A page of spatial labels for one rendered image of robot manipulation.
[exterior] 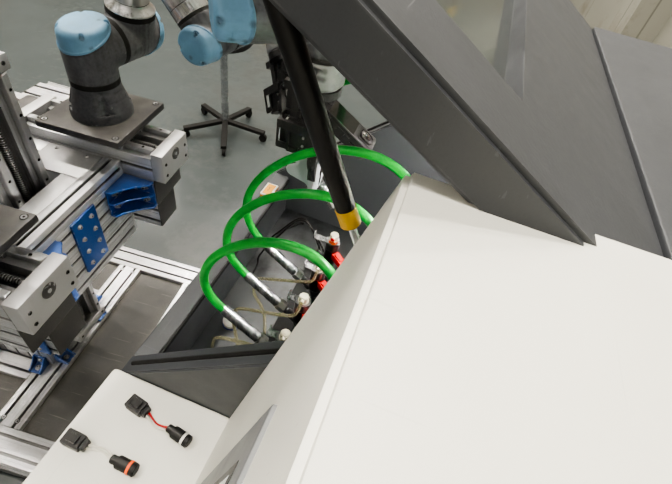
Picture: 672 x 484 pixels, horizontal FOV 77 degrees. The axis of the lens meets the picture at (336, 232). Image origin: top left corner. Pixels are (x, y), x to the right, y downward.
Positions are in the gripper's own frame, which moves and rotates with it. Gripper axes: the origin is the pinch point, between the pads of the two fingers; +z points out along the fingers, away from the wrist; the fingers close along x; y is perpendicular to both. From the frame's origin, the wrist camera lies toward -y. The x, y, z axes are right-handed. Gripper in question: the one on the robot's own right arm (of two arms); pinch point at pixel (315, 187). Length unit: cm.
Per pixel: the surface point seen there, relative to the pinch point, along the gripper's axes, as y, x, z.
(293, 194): -1.6, 16.9, -11.8
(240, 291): 14.0, 2.7, 37.7
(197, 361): 4.4, 33.9, 10.8
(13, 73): 272, -149, 120
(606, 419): -27, 48, -34
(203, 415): 2.5, 36.8, 22.7
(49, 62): 267, -175, 120
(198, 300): 16.5, 16.0, 25.9
